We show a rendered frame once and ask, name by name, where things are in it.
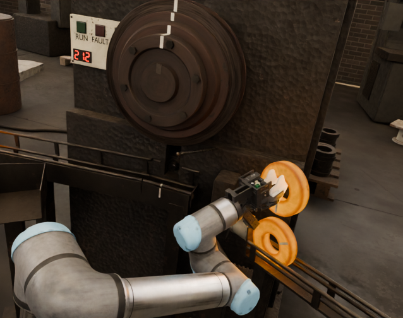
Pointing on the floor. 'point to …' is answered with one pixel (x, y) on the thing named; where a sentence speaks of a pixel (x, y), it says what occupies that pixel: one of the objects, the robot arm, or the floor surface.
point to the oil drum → (3, 66)
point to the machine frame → (315, 108)
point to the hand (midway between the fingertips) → (284, 182)
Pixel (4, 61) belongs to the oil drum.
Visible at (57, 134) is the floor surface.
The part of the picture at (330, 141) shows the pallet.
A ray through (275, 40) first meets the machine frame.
